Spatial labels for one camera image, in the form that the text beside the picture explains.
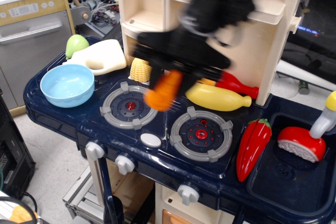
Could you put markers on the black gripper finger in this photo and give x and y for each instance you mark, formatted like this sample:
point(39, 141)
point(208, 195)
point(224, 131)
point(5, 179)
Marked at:
point(155, 75)
point(187, 82)

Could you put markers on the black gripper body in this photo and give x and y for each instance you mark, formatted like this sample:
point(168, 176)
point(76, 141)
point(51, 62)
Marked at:
point(183, 49)

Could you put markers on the orange toy carrot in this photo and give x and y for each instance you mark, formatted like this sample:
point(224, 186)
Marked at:
point(165, 91)

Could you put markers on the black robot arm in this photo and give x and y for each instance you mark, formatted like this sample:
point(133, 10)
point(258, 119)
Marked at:
point(200, 14)

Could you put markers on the light blue plastic bowl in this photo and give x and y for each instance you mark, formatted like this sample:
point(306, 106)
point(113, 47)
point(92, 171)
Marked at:
point(68, 86)

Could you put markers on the yellow toy corn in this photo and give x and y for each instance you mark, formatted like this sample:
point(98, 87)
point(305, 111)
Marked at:
point(140, 70)

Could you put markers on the yellow toy banana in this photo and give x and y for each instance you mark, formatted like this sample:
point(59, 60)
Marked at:
point(215, 98)

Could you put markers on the red toy ketchup bottle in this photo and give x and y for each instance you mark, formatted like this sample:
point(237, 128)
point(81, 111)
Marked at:
point(230, 82)

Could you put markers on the left grey stove burner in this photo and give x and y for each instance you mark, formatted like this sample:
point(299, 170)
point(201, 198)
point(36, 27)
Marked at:
point(124, 108)

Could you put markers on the grey stove burner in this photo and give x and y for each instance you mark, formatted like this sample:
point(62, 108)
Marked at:
point(201, 136)
point(124, 108)

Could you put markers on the cream toy milk jug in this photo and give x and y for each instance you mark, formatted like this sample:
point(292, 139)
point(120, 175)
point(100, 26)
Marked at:
point(103, 57)

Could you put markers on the right grey stove burner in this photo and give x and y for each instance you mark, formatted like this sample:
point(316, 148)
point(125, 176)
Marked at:
point(201, 136)

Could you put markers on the cream toy kitchen shelf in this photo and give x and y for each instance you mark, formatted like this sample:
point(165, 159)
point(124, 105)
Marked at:
point(254, 46)

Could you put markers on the grey oval button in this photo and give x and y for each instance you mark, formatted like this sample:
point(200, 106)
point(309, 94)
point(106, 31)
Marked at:
point(150, 140)

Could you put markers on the green toy pear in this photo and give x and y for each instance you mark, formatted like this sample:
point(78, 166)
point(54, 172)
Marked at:
point(75, 43)

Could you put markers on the red toy chili pepper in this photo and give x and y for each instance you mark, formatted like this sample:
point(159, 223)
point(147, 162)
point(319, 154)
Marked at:
point(254, 140)

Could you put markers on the middle grey stove knob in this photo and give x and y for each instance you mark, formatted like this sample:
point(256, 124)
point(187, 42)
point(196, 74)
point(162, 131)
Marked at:
point(124, 164)

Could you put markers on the grey stove knob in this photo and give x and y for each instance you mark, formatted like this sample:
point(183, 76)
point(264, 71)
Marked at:
point(94, 151)
point(188, 194)
point(124, 164)

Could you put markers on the left grey stove knob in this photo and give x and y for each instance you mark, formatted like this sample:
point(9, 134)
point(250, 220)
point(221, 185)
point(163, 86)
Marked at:
point(94, 151)

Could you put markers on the right grey stove knob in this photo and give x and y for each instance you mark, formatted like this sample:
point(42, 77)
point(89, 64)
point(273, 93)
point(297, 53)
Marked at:
point(188, 194)

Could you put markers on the navy toy kitchen counter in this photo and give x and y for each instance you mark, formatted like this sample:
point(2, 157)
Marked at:
point(282, 187)

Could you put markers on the red toy meat slice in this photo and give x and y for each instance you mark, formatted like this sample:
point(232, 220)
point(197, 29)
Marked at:
point(298, 141)

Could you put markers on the grey toy dishwasher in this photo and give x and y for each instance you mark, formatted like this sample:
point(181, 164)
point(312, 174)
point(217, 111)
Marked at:
point(33, 32)

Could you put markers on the grey toy faucet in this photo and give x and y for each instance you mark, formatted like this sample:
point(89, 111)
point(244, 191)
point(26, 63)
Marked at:
point(326, 121)

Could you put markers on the black computer case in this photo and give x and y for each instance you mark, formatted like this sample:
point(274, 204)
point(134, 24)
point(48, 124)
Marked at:
point(17, 165)

